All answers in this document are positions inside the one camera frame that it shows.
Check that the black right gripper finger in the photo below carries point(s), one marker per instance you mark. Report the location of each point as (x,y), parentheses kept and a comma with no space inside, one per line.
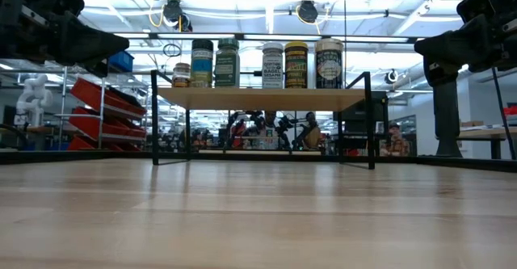
(438,73)
(452,44)

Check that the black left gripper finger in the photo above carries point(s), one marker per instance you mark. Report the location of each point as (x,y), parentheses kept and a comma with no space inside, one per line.
(97,69)
(93,43)

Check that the saffron glass jar cork lid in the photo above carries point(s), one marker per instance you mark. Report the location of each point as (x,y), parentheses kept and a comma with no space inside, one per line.
(181,77)

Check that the oregano leaves bottle black lid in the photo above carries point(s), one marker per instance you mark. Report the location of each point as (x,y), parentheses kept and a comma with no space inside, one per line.
(201,65)

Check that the furikake jar tan lid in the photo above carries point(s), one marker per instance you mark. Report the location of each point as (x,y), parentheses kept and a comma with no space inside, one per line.
(329,65)

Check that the green oregano jar green lid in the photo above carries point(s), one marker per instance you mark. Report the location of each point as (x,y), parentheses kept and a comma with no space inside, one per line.
(227,65)

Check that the crunchy onion bottle yellow lid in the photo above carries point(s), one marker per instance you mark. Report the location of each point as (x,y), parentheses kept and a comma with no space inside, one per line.
(296,67)

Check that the bagel sesame jar white lid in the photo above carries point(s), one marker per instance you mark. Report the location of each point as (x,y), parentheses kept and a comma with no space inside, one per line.
(272,67)

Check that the black background robot arm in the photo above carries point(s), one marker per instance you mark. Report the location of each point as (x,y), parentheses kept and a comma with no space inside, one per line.
(238,129)
(284,129)

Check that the blue bin on rack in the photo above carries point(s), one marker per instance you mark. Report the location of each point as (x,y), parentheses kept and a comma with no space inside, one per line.
(121,61)

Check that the black tall column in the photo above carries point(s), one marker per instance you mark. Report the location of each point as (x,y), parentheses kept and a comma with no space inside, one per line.
(447,115)

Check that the red bins on rack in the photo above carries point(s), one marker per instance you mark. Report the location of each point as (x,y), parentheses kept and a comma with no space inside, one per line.
(105,115)

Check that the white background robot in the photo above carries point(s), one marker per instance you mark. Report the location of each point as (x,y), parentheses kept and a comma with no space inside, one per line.
(32,99)

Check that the background wooden table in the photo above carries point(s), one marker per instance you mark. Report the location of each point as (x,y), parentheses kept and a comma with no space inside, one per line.
(488,133)

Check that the person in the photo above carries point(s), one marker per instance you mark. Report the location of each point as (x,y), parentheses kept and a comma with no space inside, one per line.
(312,133)
(270,129)
(395,141)

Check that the linear ceiling light fixture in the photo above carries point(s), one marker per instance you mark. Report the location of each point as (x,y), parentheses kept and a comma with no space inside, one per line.
(194,36)

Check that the black diagonal frame strut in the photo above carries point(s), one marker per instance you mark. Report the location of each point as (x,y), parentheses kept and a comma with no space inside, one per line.
(503,111)

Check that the black aluminium rig frame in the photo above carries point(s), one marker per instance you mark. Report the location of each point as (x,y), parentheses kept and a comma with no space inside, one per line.
(40,156)

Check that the wooden shelf riser black frame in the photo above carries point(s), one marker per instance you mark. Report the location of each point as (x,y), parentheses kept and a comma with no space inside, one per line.
(262,98)

